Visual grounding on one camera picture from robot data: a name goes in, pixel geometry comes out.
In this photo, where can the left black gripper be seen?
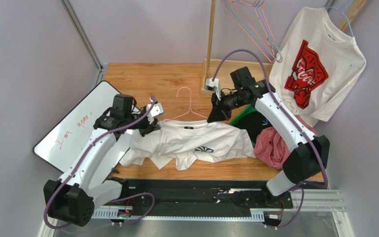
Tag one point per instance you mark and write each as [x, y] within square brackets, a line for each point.
[148, 128]

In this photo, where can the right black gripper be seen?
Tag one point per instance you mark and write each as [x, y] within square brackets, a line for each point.
[217, 105]

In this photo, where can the pink wire hanger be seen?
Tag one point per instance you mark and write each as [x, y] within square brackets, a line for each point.
[190, 110]
[260, 38]

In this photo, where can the white flower print t-shirt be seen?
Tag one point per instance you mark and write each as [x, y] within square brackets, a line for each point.
[188, 141]

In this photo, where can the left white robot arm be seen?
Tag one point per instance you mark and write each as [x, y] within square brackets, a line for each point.
[70, 200]

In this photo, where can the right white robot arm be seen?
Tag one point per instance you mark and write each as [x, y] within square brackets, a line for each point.
[308, 152]

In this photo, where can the pink crumpled shirt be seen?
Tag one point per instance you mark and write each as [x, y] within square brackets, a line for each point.
[271, 148]

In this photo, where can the white t-shirt red print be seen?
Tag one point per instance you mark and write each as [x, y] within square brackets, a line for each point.
[320, 66]

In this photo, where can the blue hanger holding shirt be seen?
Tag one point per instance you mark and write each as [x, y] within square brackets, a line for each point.
[345, 23]

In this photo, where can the green plastic bin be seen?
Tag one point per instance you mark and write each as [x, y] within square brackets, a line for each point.
[247, 110]

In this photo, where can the black garment in bin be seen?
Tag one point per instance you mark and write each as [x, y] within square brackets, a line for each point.
[254, 123]

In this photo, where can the whiteboard with red writing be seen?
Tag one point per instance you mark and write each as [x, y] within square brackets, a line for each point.
[63, 144]

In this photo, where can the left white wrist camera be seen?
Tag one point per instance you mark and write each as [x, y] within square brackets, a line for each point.
[155, 110]

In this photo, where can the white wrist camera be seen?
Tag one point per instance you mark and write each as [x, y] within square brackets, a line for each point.
[213, 84]
[155, 110]

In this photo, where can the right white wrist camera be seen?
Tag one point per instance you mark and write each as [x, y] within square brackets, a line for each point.
[213, 84]

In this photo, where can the blue wire hanger on rack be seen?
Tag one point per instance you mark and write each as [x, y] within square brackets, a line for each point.
[260, 10]

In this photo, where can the aluminium corner frame post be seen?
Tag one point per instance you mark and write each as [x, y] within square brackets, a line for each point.
[70, 11]

